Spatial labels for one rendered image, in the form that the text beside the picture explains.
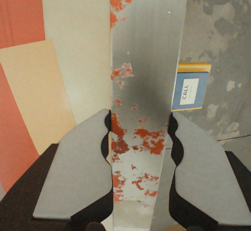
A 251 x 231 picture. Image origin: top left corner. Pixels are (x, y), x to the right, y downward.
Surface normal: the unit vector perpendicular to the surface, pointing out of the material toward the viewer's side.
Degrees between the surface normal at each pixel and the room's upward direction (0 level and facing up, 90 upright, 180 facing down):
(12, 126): 15
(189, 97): 0
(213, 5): 0
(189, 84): 0
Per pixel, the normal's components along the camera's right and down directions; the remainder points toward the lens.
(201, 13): 0.22, 0.46
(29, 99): -0.04, 0.46
